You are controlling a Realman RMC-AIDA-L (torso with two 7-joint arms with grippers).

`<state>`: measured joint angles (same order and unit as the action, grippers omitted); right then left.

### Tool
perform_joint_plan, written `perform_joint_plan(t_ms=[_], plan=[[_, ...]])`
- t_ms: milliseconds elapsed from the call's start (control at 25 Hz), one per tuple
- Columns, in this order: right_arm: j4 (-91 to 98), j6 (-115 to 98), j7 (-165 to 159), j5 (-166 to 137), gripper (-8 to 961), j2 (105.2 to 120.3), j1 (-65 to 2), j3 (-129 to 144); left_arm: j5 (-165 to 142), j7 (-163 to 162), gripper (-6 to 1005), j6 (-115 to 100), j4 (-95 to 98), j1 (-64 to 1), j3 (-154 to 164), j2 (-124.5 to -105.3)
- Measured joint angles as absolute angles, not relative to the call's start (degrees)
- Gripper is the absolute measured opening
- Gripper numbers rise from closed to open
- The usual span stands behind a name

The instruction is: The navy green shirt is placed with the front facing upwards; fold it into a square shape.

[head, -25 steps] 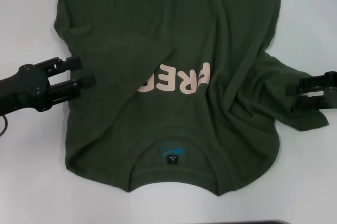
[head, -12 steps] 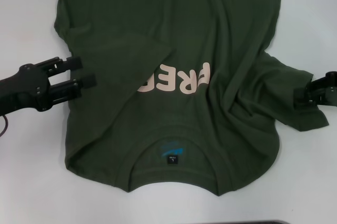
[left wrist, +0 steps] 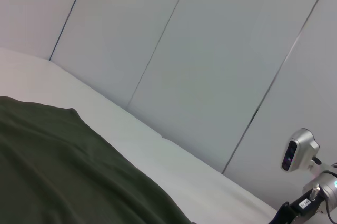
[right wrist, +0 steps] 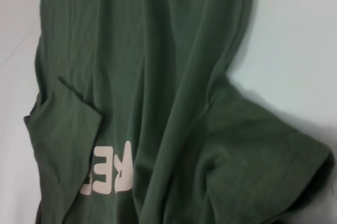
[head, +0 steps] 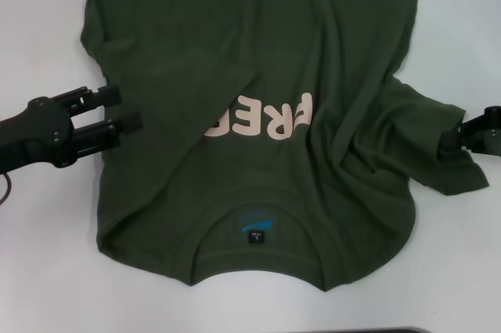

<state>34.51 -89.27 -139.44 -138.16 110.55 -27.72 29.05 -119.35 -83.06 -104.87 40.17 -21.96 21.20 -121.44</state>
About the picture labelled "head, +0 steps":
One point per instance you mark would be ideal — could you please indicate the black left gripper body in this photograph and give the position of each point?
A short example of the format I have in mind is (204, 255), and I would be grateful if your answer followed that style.
(35, 133)

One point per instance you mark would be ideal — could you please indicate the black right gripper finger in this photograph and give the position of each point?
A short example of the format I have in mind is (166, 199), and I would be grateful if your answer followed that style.
(481, 143)
(491, 119)

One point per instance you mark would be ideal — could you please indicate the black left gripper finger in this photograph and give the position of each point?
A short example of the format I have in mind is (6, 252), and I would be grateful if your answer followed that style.
(98, 135)
(109, 95)

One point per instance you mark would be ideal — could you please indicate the dark green printed t-shirt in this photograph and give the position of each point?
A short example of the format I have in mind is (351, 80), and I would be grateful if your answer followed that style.
(235, 35)

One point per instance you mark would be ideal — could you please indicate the dark flat object edge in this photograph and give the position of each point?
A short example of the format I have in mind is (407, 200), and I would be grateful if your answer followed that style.
(381, 331)

